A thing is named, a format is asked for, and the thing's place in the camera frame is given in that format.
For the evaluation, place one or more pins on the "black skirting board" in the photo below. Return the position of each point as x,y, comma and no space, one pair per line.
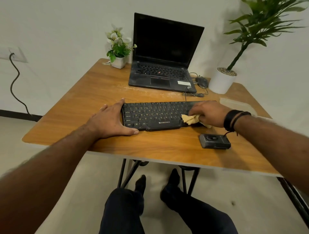
19,115

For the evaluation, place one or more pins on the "person's right forearm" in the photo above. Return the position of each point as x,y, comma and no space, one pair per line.
275,144

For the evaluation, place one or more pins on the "small black brush tool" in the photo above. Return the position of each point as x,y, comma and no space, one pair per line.
214,141

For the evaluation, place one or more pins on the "tall green plant white pot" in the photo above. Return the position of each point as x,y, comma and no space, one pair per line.
220,83

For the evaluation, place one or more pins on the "person's left forearm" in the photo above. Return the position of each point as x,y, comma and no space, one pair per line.
41,180

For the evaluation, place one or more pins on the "person's leg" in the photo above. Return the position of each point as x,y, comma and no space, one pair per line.
195,209
123,209

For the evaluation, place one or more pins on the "black laptop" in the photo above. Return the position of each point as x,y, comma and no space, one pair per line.
164,41

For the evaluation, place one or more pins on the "white wall socket panel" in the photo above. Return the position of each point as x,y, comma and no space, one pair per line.
13,54

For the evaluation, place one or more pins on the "yellow cleaning cloth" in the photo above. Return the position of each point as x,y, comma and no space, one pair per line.
190,119

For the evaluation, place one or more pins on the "person's right hand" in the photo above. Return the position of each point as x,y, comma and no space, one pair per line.
210,113

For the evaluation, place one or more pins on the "person's left leg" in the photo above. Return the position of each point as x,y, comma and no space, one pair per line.
123,209

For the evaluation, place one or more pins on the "black window frame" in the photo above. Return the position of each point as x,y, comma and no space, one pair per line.
294,197

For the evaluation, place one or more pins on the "black wristband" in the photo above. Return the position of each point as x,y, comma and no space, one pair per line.
230,119

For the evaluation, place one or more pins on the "person's right leg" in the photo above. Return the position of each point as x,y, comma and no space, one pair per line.
195,209

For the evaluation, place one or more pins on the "black metal table frame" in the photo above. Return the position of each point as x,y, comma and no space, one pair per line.
122,173

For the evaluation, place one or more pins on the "small white flower pot plant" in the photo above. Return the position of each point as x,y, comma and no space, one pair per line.
118,50

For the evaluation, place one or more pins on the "person's left hand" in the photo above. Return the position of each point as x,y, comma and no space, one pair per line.
108,123

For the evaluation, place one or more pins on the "clear plastic container lid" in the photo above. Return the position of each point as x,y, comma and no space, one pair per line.
239,104

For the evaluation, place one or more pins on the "black keyboard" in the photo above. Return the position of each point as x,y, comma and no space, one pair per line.
154,115

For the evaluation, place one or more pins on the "black computer mouse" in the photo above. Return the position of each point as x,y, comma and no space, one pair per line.
202,82

